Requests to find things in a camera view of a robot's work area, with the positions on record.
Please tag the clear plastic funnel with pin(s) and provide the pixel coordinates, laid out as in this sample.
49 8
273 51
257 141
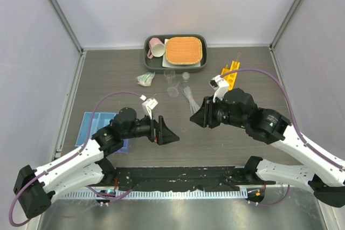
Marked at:
173 90

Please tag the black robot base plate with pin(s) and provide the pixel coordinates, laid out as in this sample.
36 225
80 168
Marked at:
181 179

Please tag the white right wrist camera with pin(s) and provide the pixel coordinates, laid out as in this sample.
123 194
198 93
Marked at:
220 86

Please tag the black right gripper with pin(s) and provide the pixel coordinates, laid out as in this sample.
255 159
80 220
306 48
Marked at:
204 117

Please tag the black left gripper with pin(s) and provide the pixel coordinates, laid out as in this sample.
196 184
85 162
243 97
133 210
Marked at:
164 136

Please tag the clear glass beaker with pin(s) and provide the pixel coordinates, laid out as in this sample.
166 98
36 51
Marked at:
169 74

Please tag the yellow test tube rack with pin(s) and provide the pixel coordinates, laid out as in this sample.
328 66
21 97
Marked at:
231 78

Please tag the orange woven basket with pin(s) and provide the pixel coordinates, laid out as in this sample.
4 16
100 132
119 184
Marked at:
184 50

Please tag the bundle of plastic pipettes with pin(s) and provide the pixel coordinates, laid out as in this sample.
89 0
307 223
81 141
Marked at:
194 106

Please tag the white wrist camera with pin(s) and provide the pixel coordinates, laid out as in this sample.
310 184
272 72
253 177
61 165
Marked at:
220 86
148 105

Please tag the pink ceramic mug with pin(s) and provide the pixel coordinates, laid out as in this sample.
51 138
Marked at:
156 48

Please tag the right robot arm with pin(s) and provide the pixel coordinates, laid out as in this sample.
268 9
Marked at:
319 173

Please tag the plastic glove packet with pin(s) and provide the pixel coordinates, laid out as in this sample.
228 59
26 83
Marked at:
146 79

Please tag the clear glass stoppered bottle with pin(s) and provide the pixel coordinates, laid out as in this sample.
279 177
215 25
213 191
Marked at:
185 76

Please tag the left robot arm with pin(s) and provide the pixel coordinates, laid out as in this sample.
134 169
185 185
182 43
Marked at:
37 189

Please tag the dark green plastic tray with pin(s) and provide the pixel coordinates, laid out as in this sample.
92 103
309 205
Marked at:
159 64

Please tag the white slotted cable duct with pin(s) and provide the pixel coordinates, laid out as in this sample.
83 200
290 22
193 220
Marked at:
84 194

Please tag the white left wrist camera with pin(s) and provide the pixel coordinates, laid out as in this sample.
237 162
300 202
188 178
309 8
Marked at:
148 105

